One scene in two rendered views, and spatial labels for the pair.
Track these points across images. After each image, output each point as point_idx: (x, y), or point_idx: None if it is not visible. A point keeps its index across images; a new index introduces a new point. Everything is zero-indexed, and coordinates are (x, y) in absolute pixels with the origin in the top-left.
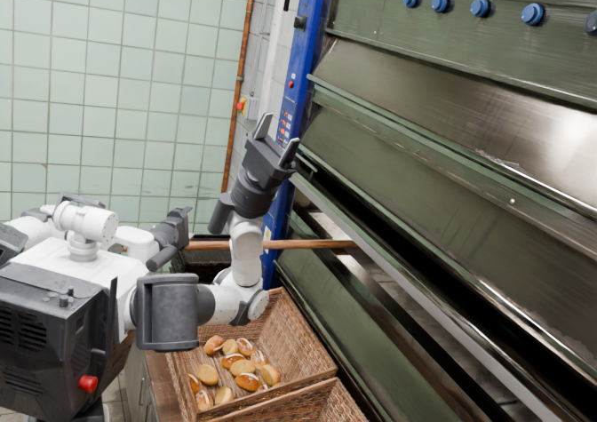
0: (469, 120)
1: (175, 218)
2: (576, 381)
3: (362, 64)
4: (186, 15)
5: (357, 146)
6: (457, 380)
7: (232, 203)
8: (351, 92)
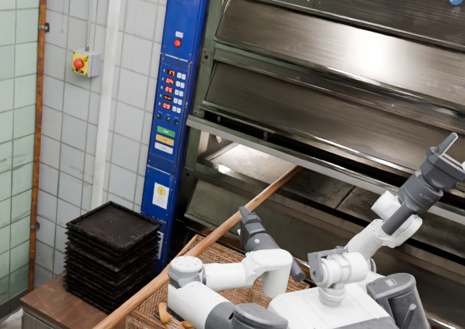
0: (456, 84)
1: (254, 224)
2: None
3: (295, 28)
4: None
5: (299, 101)
6: (459, 262)
7: (415, 208)
8: (292, 56)
